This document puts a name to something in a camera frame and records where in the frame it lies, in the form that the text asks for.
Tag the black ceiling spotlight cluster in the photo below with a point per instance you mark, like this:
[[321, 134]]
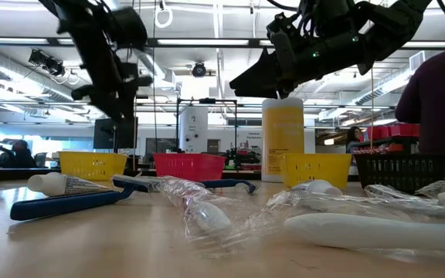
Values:
[[46, 62]]

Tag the black aluminium table frame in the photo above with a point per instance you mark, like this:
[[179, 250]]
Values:
[[14, 173]]

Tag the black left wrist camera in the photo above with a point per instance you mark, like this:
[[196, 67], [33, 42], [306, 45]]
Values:
[[130, 29]]

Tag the background robot station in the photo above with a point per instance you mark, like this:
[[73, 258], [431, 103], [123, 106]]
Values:
[[242, 158]]

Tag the black monitor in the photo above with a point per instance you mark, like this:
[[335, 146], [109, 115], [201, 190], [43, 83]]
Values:
[[108, 135]]

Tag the black ceiling beam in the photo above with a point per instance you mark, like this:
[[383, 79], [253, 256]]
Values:
[[255, 42]]

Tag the yellow plastic basket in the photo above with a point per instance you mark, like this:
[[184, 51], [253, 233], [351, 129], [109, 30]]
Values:
[[91, 166], [315, 170]]

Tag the grey office chair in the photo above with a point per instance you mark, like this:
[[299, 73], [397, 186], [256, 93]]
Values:
[[40, 160]]

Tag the smooth silver air duct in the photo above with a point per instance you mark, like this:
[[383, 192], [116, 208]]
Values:
[[149, 63]]

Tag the black plastic basket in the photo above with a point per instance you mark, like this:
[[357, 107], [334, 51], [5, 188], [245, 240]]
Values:
[[400, 170]]

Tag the red plastic basket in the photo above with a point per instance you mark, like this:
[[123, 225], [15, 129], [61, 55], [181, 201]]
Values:
[[189, 168]]

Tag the red storage bin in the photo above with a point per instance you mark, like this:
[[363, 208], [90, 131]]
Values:
[[374, 133], [400, 130], [416, 130]]

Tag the long ceiling light strip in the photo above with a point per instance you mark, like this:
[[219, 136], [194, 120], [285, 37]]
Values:
[[203, 42], [435, 44]]

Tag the wrapped white flat stick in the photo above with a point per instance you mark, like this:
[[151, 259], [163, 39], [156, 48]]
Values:
[[392, 191]]

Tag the small white toothpaste tube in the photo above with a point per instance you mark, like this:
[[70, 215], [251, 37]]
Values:
[[323, 187], [48, 184]]

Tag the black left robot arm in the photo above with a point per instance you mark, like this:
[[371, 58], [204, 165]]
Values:
[[79, 31]]

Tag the black ceiling camera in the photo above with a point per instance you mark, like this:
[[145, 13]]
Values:
[[199, 70]]

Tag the blue disposable razor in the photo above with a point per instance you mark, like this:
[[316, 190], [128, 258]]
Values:
[[64, 204], [226, 182]]

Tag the white round pillar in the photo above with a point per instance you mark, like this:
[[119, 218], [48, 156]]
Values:
[[193, 131]]

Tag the clear white toothbrush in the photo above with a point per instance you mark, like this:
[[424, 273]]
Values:
[[361, 231], [209, 218], [442, 186]]

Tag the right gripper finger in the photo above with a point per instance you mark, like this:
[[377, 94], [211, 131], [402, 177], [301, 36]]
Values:
[[261, 93], [263, 75]]

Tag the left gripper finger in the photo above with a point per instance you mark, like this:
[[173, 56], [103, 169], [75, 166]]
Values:
[[131, 104], [112, 108]]

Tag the silver corrugated air duct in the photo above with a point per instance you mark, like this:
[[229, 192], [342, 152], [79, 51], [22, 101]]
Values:
[[21, 77]]

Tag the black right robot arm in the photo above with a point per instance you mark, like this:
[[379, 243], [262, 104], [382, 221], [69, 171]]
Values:
[[396, 23]]

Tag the person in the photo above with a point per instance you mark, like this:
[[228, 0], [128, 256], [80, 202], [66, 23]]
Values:
[[19, 156], [439, 104], [353, 137]]

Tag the white yellow-label wipes canister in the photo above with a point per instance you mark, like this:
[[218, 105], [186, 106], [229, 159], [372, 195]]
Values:
[[282, 131]]

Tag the black shelf rack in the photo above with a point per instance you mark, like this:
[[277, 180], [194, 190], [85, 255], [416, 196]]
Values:
[[377, 143]]

